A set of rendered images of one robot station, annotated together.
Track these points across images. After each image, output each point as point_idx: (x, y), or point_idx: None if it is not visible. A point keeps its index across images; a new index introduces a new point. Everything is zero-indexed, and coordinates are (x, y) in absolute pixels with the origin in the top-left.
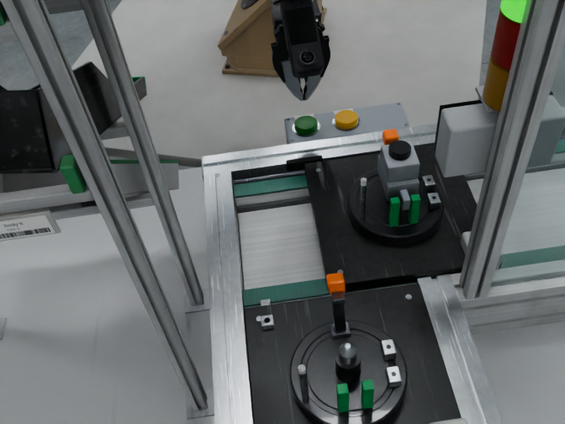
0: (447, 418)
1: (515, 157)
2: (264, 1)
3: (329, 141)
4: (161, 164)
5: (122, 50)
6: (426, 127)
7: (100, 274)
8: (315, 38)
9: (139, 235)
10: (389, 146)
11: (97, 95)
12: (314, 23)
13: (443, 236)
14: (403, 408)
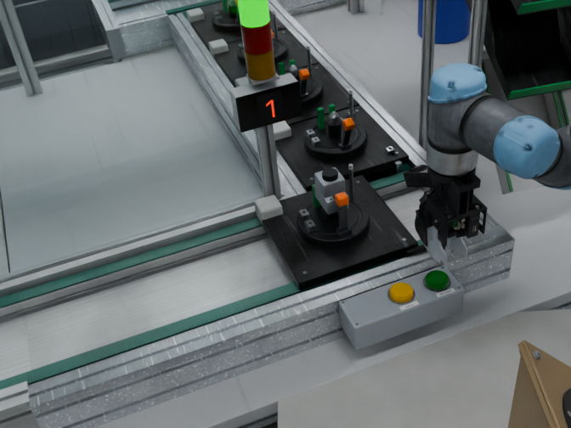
0: (281, 140)
1: None
2: (568, 367)
3: (408, 273)
4: None
5: (475, 8)
6: (323, 302)
7: (547, 208)
8: (416, 171)
9: (426, 22)
10: (337, 172)
11: None
12: (421, 172)
13: (294, 213)
14: (303, 139)
